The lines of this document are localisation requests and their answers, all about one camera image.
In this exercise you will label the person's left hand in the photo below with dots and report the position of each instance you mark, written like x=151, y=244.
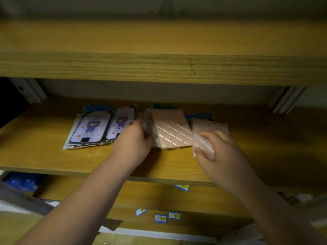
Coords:
x=130, y=147

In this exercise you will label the blue plastic bag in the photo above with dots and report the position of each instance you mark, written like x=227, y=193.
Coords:
x=21, y=181

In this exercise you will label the blue packet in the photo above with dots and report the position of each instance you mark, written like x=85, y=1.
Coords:
x=199, y=116
x=98, y=108

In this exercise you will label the person's left forearm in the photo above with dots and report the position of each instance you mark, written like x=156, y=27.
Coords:
x=74, y=209

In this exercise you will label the person's right thumb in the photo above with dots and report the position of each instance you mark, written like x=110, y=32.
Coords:
x=203, y=152

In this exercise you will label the blue white label sticker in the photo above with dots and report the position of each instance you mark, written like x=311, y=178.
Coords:
x=182, y=187
x=160, y=218
x=174, y=215
x=140, y=212

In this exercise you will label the person's right forearm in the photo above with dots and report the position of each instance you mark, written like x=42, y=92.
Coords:
x=278, y=216

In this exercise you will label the white metal shelf upright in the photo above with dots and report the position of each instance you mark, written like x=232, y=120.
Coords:
x=287, y=99
x=29, y=90

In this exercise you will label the person's left fingers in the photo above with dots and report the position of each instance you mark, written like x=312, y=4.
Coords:
x=134, y=124

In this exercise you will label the grey metal rail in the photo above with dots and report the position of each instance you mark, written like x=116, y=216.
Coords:
x=23, y=197

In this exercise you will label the person's right hand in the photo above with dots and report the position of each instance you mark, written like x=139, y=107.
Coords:
x=230, y=165

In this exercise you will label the purple cartoon phone case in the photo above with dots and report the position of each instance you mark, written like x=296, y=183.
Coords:
x=89, y=127
x=120, y=123

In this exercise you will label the wooden shelf board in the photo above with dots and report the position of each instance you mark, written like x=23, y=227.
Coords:
x=268, y=145
x=163, y=58
x=158, y=199

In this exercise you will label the pink quilted phone case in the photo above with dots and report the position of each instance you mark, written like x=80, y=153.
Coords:
x=172, y=130
x=204, y=127

